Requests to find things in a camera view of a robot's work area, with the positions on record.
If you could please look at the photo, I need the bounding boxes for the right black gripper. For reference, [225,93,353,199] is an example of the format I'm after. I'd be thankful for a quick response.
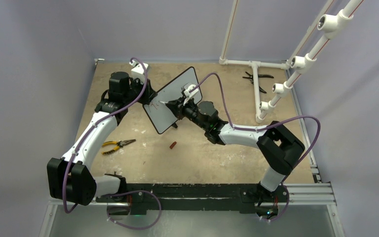
[167,95,209,131]

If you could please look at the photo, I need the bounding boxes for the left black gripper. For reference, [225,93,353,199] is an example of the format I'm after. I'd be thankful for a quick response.
[123,77,157,106]

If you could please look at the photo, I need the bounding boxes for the small black-framed whiteboard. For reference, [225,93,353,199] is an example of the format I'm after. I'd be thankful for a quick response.
[143,67,199,134]

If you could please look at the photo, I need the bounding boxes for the red marker cap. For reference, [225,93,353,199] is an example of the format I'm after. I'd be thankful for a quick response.
[169,141,177,149]

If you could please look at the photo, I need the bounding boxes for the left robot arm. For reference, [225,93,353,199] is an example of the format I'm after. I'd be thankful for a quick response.
[46,72,156,205]

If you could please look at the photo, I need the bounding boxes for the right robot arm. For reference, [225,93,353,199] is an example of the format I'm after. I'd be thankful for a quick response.
[165,98,305,201]

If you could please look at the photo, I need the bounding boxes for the black pliers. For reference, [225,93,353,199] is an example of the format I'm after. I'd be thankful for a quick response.
[242,71,274,94]

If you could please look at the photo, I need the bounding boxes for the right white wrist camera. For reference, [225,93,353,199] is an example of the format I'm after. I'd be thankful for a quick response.
[182,83,199,106]

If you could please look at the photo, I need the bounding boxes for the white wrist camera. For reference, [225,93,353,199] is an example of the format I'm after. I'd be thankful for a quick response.
[182,83,199,106]
[129,61,146,84]

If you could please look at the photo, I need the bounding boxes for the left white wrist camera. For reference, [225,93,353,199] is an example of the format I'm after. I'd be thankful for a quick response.
[129,61,146,84]

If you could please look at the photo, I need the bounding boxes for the yellow-handled pliers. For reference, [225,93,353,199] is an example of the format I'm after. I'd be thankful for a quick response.
[101,139,136,155]

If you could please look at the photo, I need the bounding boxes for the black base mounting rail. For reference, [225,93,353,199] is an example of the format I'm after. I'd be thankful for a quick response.
[96,183,289,216]

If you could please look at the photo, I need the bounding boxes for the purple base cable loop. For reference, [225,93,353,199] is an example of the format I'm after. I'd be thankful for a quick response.
[107,190,162,231]

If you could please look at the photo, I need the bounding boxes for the aluminium extrusion frame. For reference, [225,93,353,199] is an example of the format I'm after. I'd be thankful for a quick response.
[39,183,343,237]

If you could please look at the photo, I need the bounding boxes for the white PVC pipe frame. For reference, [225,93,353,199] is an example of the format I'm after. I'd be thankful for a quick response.
[219,0,363,123]

